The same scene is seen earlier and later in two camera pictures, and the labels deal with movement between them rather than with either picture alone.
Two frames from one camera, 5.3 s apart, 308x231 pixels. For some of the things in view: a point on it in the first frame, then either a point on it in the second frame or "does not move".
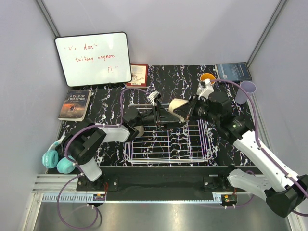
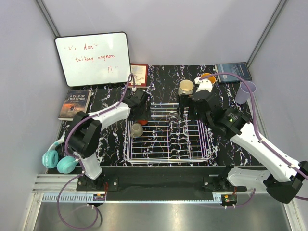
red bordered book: (139, 76) does not move
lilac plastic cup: (241, 96) does not move
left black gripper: (163, 116) to (146, 115)
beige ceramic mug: (174, 103) to (186, 87)
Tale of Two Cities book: (74, 105) does not move
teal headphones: (50, 159) does not move
